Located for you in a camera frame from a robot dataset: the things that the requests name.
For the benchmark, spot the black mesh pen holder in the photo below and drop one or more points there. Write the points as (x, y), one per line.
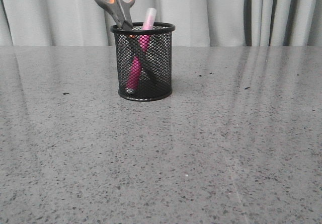
(159, 55)

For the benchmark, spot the pink highlighter pen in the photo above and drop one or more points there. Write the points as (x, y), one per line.
(143, 40)

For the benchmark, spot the grey curtain backdrop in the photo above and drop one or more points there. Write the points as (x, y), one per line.
(197, 22)

